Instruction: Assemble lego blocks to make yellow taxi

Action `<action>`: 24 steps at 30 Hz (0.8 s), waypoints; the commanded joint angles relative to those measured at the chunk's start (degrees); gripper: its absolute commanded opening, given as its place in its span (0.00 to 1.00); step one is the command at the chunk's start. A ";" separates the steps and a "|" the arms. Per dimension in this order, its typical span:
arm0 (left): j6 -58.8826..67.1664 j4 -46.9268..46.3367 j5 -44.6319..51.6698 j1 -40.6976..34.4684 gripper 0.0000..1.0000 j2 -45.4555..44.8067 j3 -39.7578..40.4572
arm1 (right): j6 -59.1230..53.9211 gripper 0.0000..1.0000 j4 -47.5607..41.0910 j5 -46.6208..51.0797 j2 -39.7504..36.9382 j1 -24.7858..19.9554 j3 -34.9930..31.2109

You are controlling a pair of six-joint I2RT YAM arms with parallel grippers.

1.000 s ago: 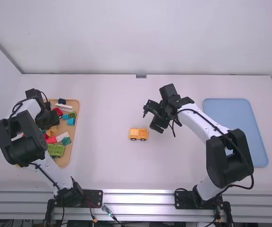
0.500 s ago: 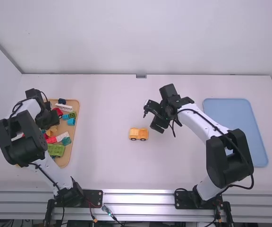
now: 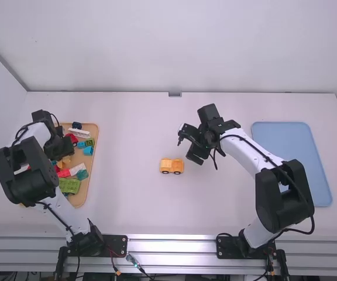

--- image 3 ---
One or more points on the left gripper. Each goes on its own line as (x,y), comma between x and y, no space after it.
(58,147)

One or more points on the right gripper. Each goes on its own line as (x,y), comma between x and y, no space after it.
(197,152)

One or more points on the yellow toy brick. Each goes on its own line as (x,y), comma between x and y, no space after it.
(65,161)

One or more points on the yellow toy car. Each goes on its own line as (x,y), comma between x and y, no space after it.
(171,166)

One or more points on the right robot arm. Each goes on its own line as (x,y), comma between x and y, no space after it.
(244,152)

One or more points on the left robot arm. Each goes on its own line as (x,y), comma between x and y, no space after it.
(69,215)

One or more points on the red toy brick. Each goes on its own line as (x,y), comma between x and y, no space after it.
(63,173)
(72,138)

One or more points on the long white toy brick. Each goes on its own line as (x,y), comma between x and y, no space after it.
(79,133)

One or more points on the dark blue toy brick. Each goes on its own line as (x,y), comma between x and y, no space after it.
(77,125)

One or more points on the clear teal toy brick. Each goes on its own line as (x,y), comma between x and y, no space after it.
(82,174)

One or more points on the tan tray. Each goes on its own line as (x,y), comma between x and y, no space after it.
(93,164)

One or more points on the large green toy brick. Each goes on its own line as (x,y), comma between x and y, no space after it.
(69,186)

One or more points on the blue mat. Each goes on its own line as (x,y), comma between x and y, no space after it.
(297,152)

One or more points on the silver rails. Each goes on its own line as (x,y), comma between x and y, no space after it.
(171,251)

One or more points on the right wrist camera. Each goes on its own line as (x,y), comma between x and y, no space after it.
(190,132)

